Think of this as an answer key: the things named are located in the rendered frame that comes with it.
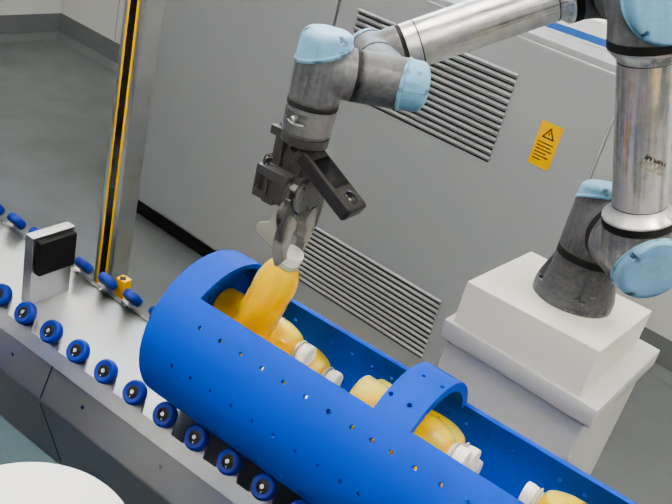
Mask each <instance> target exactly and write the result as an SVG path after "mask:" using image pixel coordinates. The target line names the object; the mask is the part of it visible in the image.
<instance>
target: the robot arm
mask: <svg viewBox="0 0 672 504"><path fill-rule="evenodd" d="M586 19H605V20H607V30H606V50H607V52H609V53H610V54H611V55H612V56H613V57H614V58H615V59H616V86H615V117H614V148H613V179H612V182H610V181H605V180H598V179H589V180H586V181H584V182H583V183H582V184H581V186H580V188H579V190H578V193H577V194H576V195H575V197H574V198H575V200H574V203H573V205H572V208H571V211H570V213H569V216H568V219H567V221H566V224H565V226H564V229H563V232H562V234H561V237H560V240H559V242H558V245H557V247H556V250H555V251H554V253H553V254H552V255H551V256H550V257H549V259H548V260H547V261H546V262H545V263H544V265H543V266H542V267H541V268H540V269H539V271H538V272H537V274H536V276H535V278H534V281H533V284H532V286H533V289H534V291H535V292H536V294H537V295H538V296H539V297H540V298H541V299H543V300H544V301H545V302H547V303H548V304H550V305H552V306H554V307H555V308H557V309H560V310H562V311H564V312H567V313H570V314H573V315H576V316H580V317H585V318H593V319H599V318H605V317H607V316H609V315H610V314H611V311H612V309H613V307H614V304H615V295H616V287H617V288H619V289H620V290H621V291H622V292H624V293H625V294H627V295H628V296H631V297H634V298H650V297H655V296H658V295H660V294H662V293H664V292H666V291H668V290H669V289H670V288H671V286H672V206H671V205H670V204H669V203H668V197H669V183H670V168H671V153H672V0H467V1H464V2H461V3H458V4H455V5H452V6H449V7H447V8H444V9H441V10H438V11H435V12H432V13H429V14H426V15H423V16H420V17H417V18H414V19H411V20H409V21H406V22H403V23H400V24H397V25H394V26H390V27H387V28H385V29H382V30H378V29H373V28H365V29H361V30H359V31H357V32H356V33H354V34H353V35H351V34H350V33H349V32H348V31H346V30H344V29H341V28H336V27H334V26H331V25H325V24H311V25H308V26H306V27H305V28H304V29H303V30H302V32H301V36H300V39H299V43H298V47H297V51H296V53H295V55H294V60H295V61H294V66H293V71H292V76H291V81H290V86H289V91H288V96H287V101H286V106H285V111H284V116H283V121H282V122H281V123H280V124H277V123H274V124H272V125H271V130H270V133H272V134H274V135H276V138H275V143H274V148H273V153H270V154H272V155H270V154H267V155H269V156H268V157H267V158H266V156H267V155H265V156H264V158H263V161H262V162H259V163H257V168H256V173H255V178H254V183H253V189H252V194H253V195H255V196H257V197H259V198H261V201H263V202H265V203H267V204H269V205H270V206H272V205H277V206H279V208H278V209H276V210H274V212H273V214H272V217H271V219H270V220H269V221H260V222H258V223H257V225H256V232H257V234H258V235H259V236H260V237H261V238H262V239H263V240H264V241H265V242H266V243H267V244H268V245H269V246H270V247H271V248H272V251H273V253H272V256H273V262H274V265H275V266H277V267H278V266H279V265H280V264H281V263H282V262H283V261H284V260H286V259H287V251H288V249H289V246H290V240H291V237H292V234H294V235H295V236H296V237H297V239H296V243H295V246H297V247H298V248H300V249H301V250H302V252H303V251H304V249H305V247H306V245H307V243H308V241H309V239H310V237H311V235H312V233H313V230H314V228H315V227H316V225H317V222H318V219H319V216H320V213H321V211H322V207H323V202H324V199H325V201H326V202H327V203H328V205H329V206H330V207H331V209H332V210H333V211H334V212H335V214H336V215H337V216H338V218H339V219H340V220H342V221H344V220H346V219H349V218H351V217H353V216H356V215H358V214H360V213H361V212H362V211H363V209H364V208H365V207H366V203H365V201H364V200H363V199H362V197H361V196H360V195H359V194H358V192H357V191H356V190H355V188H354V187H353V186H352V185H351V183H350V182H349V181H348V179H347V178H346V177H345V176H344V174H343V173H342V172H341V170H340V169H339V168H338V167H337V165H336V164H335V163H334V161H333V160H332V159H331V158H330V156H329V155H328V154H327V152H326V151H325V149H327V148H328V144H329V140H330V137H331V136H332V134H333V130H334V125H335V121H336V117H337V113H338V108H339V104H340V100H345V101H349V102H354V103H360V104H366V105H372V106H378V107H384V108H389V109H395V111H399V110H403V111H411V112H416V111H418V110H420V109H421V108H422V107H423V105H424V104H425V102H426V99H427V96H428V93H429V89H430V82H431V71H430V67H429V65H431V64H434V63H437V62H440V61H443V60H446V59H449V58H452V57H455V56H458V55H461V54H464V53H467V52H469V51H472V50H475V49H478V48H481V47H484V46H487V45H490V44H493V43H496V42H499V41H502V40H505V39H508V38H511V37H514V36H517V35H520V34H523V33H526V32H529V31H531V30H534V29H537V28H540V27H543V26H546V25H549V24H552V23H555V22H558V21H561V20H562V21H564V22H566V23H568V24H573V23H576V22H579V21H582V20H586ZM270 156H271V157H270ZM269 162H270V163H269ZM266 163H268V164H267V165H265V164H266ZM258 174H259V175H258ZM257 179H258V180H257ZM256 184H257V185H256Z"/></svg>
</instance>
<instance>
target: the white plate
mask: <svg viewBox="0 0 672 504"><path fill-rule="evenodd" d="M0 504H124V503H123V502H122V500H121V499H120V498H119V496H118V495H117V494H116V493H115V492H114V491H113V490H112V489H111V488H109V487H108V486H107V485H106V484H104V483H103V482H102V481H100V480H98V479H97V478H95V477H93V476H91V475H89V474H87V473H85V472H82V471H80V470H77V469H74V468H71V467H68V466H63V465H59V464H53V463H44V462H19V463H10V464H4V465H0Z"/></svg>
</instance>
